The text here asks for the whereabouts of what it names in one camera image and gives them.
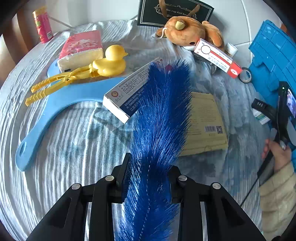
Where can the blue feather duster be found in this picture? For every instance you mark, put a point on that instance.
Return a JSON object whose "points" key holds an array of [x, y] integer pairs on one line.
{"points": [[161, 115]]}

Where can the black tape roll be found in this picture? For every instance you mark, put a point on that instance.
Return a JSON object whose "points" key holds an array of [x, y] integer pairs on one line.
{"points": [[240, 77]]}

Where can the blue white medicine box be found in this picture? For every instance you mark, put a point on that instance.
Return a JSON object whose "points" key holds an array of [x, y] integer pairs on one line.
{"points": [[124, 97]]}

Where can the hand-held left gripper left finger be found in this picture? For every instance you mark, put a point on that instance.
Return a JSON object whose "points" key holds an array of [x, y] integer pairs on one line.
{"points": [[120, 183]]}

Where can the brown plush toy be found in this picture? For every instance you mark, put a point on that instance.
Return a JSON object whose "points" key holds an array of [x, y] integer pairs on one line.
{"points": [[185, 32]]}

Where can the person's right hand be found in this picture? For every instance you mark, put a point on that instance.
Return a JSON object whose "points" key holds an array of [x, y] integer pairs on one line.
{"points": [[278, 157]]}

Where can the pink tissue pack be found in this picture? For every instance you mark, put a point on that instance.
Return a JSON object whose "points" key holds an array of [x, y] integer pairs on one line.
{"points": [[81, 48]]}

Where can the red white medicine box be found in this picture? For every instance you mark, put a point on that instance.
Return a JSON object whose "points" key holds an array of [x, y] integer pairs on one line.
{"points": [[215, 58]]}

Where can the light blue striped tablecloth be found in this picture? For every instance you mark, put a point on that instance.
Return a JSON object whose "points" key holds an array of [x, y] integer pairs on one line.
{"points": [[81, 143]]}

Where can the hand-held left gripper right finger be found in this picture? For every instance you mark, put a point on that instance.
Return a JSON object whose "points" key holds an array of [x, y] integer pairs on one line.
{"points": [[175, 183]]}

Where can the red yellow can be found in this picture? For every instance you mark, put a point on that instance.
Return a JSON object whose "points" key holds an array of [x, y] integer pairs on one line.
{"points": [[44, 25]]}

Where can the small green white box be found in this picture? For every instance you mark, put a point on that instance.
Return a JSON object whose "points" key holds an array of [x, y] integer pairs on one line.
{"points": [[262, 119]]}

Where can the yellow duck snowball clamp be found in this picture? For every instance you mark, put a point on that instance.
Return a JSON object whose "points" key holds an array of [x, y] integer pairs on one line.
{"points": [[113, 62]]}

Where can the black gift box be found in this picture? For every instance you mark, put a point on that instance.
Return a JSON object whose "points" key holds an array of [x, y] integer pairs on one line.
{"points": [[150, 14]]}

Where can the kraft cardboard box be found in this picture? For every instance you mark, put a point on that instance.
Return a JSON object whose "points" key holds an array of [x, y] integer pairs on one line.
{"points": [[205, 115]]}

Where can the blue plastic crate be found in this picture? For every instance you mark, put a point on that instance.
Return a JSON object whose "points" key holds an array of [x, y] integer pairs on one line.
{"points": [[270, 58]]}

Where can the light blue plastic paddle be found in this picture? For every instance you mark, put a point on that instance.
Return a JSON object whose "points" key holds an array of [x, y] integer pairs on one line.
{"points": [[69, 92]]}

